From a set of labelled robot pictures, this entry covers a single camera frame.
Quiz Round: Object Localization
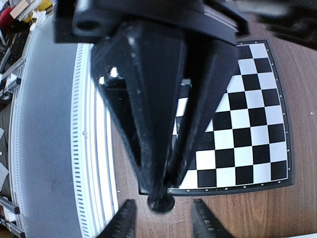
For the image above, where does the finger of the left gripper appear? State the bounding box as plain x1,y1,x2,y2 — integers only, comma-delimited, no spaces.
163,40,238,188
91,22,187,196

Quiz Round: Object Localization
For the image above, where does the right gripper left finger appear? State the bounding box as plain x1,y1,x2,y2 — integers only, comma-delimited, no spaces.
97,199,137,238

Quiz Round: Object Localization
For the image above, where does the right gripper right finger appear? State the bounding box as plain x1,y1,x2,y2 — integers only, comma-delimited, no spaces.
191,199,234,238

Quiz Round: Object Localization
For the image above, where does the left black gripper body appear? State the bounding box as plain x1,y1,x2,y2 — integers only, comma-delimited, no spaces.
53,0,249,44

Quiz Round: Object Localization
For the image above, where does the black and grey chessboard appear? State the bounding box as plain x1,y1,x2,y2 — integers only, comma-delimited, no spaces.
138,39,295,197

